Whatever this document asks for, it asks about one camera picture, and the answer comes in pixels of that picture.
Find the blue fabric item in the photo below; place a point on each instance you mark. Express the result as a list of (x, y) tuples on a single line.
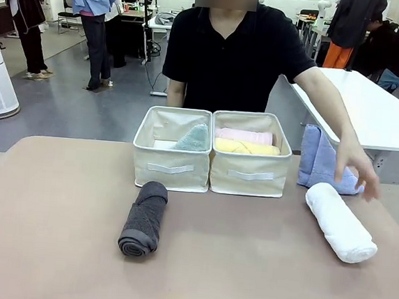
[(390, 80)]

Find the person left hand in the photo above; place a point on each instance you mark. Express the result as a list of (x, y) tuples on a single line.
[(355, 163)]

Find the cream fabric storage box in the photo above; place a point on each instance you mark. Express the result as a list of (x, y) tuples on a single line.
[(169, 175), (248, 185)]

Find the pink rolled towel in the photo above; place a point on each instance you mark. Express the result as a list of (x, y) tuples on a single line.
[(242, 135)]

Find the black tripod stand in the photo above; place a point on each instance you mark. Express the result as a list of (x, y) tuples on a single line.
[(147, 47)]

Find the black office chair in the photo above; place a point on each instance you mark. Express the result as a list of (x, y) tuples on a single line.
[(68, 3)]

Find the person in black shirt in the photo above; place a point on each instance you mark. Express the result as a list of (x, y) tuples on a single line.
[(227, 71)]

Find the yellow towel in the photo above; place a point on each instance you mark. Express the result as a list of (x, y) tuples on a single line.
[(245, 147)]

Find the bystander with orange trousers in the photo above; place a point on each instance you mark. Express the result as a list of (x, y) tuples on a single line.
[(354, 19)]

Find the blue triangle-folded towel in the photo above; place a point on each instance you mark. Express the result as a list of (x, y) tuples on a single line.
[(315, 159)]

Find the white towel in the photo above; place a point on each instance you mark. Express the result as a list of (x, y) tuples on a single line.
[(339, 224)]

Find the bystander in black coat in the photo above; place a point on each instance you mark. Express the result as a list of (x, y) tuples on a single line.
[(26, 8)]

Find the light green triangle-folded towel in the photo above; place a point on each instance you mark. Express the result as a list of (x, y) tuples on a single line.
[(193, 138)]

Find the brown background desk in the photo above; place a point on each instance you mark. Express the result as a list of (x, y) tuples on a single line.
[(132, 15)]

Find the white power strip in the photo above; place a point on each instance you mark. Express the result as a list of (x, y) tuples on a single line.
[(158, 93)]

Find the dark grey towel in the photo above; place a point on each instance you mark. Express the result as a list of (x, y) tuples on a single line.
[(144, 221)]

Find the white side table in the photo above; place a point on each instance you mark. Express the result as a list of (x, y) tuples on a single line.
[(364, 108)]

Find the seated bystander in black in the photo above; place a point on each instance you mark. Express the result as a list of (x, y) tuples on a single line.
[(379, 46)]

